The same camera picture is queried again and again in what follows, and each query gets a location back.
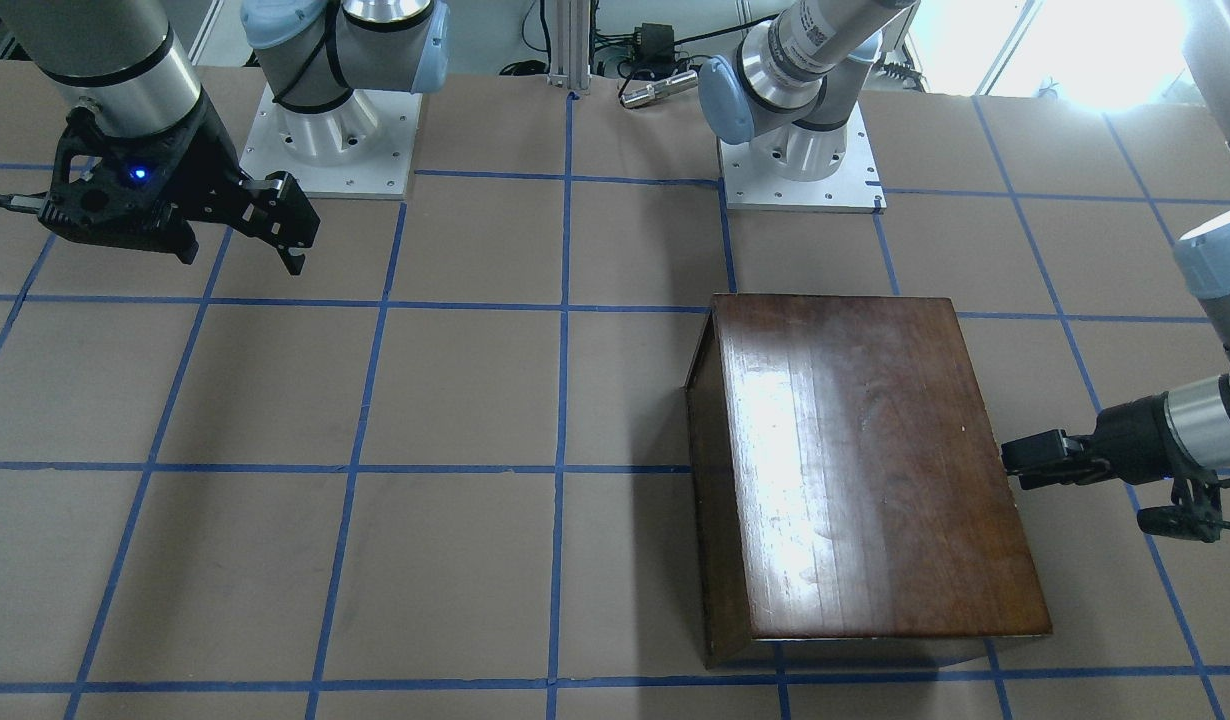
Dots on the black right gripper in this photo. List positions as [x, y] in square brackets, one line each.
[207, 160]

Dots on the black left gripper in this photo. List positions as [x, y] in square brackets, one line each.
[1130, 428]

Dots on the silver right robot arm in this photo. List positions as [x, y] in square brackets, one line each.
[123, 60]

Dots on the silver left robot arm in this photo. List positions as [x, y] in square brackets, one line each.
[791, 71]

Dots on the dark wooden drawer box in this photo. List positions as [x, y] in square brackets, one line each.
[850, 498]

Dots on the silver cylinder flashlight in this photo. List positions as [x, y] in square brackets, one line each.
[659, 90]

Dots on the black power brick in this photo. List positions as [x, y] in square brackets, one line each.
[653, 43]

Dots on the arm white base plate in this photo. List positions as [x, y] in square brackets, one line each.
[362, 150]
[797, 169]

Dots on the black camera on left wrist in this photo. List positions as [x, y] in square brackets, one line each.
[1194, 514]

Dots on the aluminium frame post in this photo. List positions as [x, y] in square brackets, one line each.
[570, 44]

